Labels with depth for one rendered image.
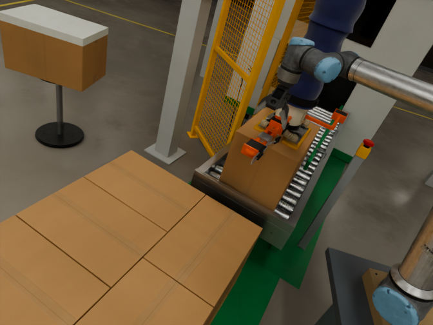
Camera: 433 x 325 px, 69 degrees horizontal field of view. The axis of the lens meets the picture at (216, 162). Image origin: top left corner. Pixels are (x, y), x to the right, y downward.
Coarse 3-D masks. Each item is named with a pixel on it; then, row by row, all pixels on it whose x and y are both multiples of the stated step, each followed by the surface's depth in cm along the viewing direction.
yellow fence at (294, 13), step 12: (300, 0) 243; (312, 0) 275; (300, 12) 262; (288, 24) 254; (288, 36) 258; (300, 36) 303; (276, 60) 270; (276, 72) 289; (264, 84) 284; (264, 96) 289
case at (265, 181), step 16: (240, 128) 186; (240, 144) 185; (272, 144) 181; (304, 144) 191; (240, 160) 190; (256, 160) 184; (272, 160) 180; (288, 160) 175; (224, 176) 201; (240, 176) 195; (256, 176) 189; (272, 176) 184; (288, 176) 179; (240, 192) 200; (256, 192) 194; (272, 192) 189; (272, 208) 194
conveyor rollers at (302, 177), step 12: (324, 120) 341; (312, 144) 284; (324, 144) 296; (216, 168) 219; (300, 168) 248; (312, 168) 253; (300, 180) 233; (288, 192) 220; (300, 192) 226; (288, 204) 206; (288, 216) 197
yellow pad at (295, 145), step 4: (304, 128) 204; (308, 128) 206; (292, 132) 195; (308, 132) 202; (300, 136) 193; (304, 136) 196; (284, 140) 185; (288, 140) 185; (300, 140) 190; (288, 144) 184; (292, 144) 183; (296, 144) 184; (300, 144) 188; (296, 148) 182
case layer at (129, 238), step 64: (64, 192) 166; (128, 192) 178; (192, 192) 192; (0, 256) 130; (64, 256) 137; (128, 256) 145; (192, 256) 155; (0, 320) 112; (64, 320) 117; (128, 320) 123; (192, 320) 130
